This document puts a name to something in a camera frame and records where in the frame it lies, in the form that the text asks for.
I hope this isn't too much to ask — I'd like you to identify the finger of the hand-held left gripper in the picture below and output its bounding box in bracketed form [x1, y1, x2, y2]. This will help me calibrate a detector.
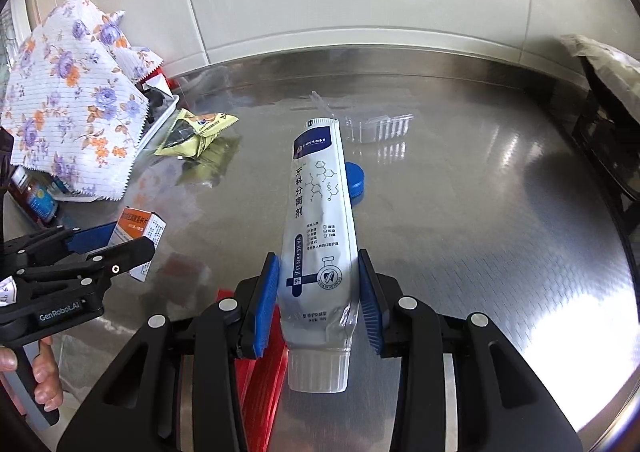
[2, 226, 115, 263]
[15, 236, 157, 295]

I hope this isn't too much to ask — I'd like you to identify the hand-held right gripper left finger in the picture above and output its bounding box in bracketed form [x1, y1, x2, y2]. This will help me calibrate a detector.
[57, 252, 281, 452]

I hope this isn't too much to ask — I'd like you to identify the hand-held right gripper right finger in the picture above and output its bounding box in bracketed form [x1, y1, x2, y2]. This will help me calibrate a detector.
[357, 248, 583, 452]

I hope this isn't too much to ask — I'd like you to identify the orange white medicine box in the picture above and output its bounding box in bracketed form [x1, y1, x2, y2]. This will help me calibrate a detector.
[107, 207, 168, 283]

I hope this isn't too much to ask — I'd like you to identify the white tube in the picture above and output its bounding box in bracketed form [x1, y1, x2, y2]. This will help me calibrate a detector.
[280, 117, 360, 394]

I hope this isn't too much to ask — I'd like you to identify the person's left hand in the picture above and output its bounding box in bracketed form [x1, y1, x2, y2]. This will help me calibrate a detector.
[0, 336, 64, 405]

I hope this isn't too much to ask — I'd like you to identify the blue label bottle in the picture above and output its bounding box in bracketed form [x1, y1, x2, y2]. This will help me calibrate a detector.
[22, 182, 58, 223]

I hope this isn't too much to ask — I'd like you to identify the red wrapper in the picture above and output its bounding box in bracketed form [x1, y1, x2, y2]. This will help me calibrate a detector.
[235, 357, 291, 452]

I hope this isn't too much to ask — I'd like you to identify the blue bottle cap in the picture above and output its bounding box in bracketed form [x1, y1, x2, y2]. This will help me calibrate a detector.
[345, 162, 367, 200]

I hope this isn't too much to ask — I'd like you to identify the yellow green snack wrapper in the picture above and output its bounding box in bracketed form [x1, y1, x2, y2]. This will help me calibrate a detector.
[152, 108, 240, 159]

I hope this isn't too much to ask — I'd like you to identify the floral cloth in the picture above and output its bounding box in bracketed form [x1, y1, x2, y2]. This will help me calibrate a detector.
[0, 0, 166, 203]

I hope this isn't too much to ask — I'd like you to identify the clear plastic blister tray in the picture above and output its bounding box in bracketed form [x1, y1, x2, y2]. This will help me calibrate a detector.
[310, 91, 416, 145]

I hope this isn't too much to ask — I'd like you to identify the white plastic bag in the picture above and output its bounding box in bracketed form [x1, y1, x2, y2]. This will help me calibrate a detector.
[559, 33, 640, 125]

